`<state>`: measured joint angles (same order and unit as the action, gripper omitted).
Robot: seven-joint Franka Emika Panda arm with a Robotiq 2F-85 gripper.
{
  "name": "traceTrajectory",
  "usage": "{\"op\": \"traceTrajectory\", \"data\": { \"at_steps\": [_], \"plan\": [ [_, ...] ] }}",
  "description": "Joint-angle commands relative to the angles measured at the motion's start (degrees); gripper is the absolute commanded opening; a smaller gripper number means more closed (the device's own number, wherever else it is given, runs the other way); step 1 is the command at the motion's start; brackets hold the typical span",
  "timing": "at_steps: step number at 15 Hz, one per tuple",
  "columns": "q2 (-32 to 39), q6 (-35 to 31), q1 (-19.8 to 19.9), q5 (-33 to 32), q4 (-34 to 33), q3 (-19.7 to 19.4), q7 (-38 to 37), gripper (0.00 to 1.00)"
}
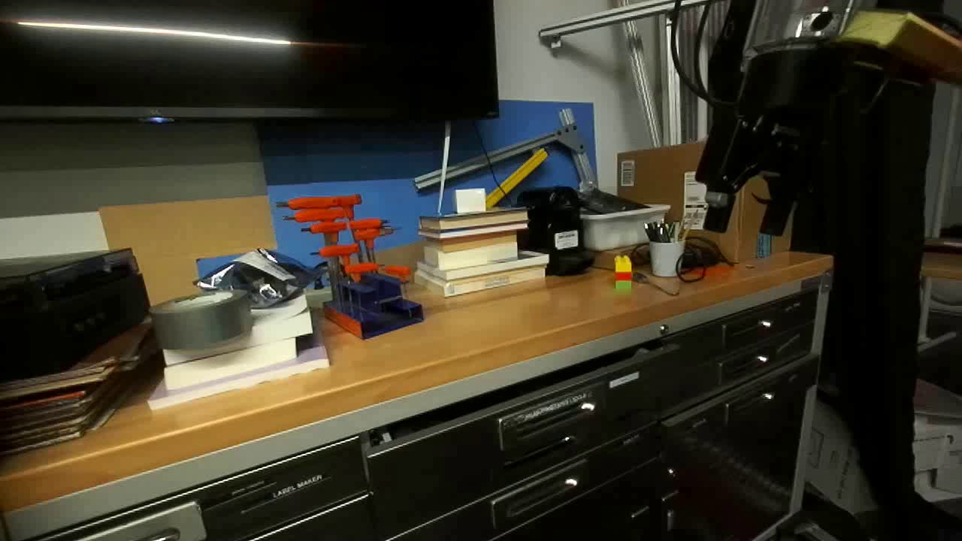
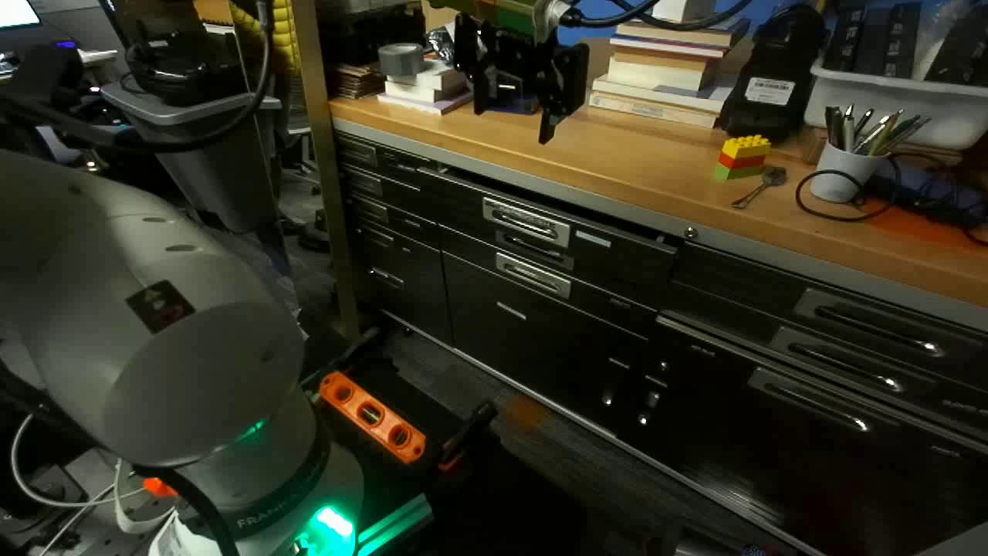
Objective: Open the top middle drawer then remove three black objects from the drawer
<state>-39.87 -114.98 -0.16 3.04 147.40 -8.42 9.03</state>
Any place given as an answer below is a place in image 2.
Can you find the orange spirit level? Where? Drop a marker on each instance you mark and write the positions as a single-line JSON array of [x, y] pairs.
[[371, 415]]

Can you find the bright computer monitor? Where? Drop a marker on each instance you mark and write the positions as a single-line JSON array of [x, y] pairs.
[[15, 10]]

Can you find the wooden post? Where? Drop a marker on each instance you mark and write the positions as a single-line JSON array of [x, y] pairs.
[[324, 155]]

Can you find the black pouch white label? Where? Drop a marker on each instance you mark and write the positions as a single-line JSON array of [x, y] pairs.
[[772, 86]]

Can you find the white plastic bin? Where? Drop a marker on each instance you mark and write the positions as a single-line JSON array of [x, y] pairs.
[[928, 110]]

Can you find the small black key tool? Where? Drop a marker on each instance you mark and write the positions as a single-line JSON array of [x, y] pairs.
[[766, 179]]

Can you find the dark folder stack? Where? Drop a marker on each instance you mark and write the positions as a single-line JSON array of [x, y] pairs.
[[356, 82]]

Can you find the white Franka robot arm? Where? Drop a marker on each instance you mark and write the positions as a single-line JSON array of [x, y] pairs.
[[155, 311]]

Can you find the small white box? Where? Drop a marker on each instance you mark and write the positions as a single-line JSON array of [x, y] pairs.
[[684, 10]]

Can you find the stack of books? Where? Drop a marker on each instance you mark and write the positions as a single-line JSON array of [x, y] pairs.
[[659, 72]]

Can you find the white pen cup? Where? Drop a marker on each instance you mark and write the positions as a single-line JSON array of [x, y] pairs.
[[838, 174]]

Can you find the black orange clamp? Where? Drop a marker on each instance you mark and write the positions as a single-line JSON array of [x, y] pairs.
[[467, 432]]

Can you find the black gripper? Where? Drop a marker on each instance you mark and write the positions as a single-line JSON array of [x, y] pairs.
[[515, 53]]

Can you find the yellow puffer jacket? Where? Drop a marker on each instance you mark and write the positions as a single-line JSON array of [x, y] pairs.
[[273, 27]]

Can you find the black tool cabinet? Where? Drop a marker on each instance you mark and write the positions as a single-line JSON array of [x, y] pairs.
[[515, 341]]

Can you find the grey trash bin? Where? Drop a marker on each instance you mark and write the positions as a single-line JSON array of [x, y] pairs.
[[227, 174]]

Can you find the yellow red green lego stack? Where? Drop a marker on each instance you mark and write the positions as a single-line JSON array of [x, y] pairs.
[[741, 155]]

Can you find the white foam board stack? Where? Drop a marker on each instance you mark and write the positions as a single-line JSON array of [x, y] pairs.
[[433, 92]]

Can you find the black tool cabinet drawer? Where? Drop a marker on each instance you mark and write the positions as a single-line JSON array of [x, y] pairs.
[[525, 219]]

